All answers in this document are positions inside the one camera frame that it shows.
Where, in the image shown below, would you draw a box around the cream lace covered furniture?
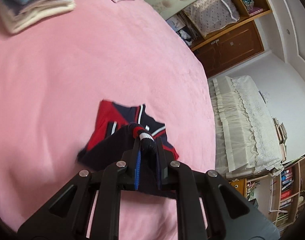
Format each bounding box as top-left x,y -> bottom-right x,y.
208,76 -> 284,179

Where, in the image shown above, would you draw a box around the navy red varsity jacket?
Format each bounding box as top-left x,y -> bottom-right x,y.
77,100 -> 179,199

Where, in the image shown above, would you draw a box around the wooden open shelf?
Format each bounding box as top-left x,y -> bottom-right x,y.
167,0 -> 271,51

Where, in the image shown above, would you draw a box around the wooden bookshelf with books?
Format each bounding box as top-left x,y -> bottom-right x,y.
230,155 -> 305,235

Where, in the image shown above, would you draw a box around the folded cream white clothes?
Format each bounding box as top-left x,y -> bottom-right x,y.
0,0 -> 75,34

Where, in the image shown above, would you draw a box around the polka dot storage bag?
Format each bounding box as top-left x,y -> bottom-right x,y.
183,0 -> 240,37

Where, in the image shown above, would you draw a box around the pink plush bed blanket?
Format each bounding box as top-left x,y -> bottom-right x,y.
0,0 -> 215,231

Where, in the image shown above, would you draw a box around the dark wooden door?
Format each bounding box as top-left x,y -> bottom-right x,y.
194,21 -> 264,77

